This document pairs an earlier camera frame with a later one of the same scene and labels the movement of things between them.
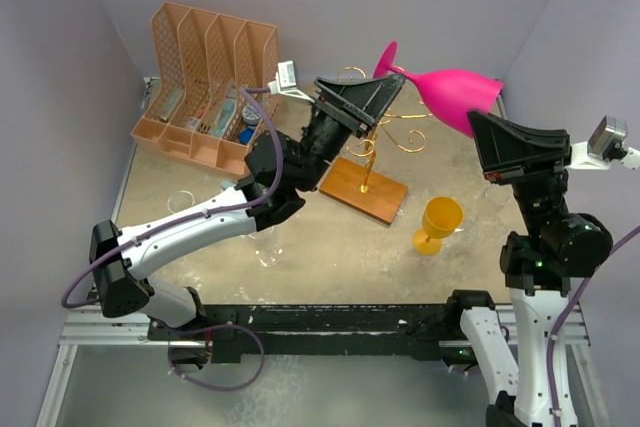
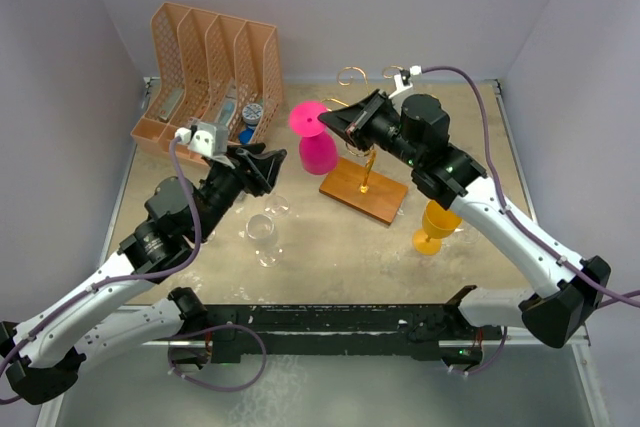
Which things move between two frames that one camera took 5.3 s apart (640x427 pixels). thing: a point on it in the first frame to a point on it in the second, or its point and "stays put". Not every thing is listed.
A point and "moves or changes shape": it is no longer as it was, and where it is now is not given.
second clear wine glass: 268,250 stays put
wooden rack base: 344,180 stays put
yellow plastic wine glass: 441,217 stays put
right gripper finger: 504,145 to 344,120
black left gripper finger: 366,100 to 264,164
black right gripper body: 537,187 to 381,128
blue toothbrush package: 224,111 stays put
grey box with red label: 170,98 stays put
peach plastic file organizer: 200,62 stays put
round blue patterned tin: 251,115 stays put
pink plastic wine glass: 450,93 moves or changes shape
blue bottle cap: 245,136 stays put
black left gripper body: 329,130 to 223,184
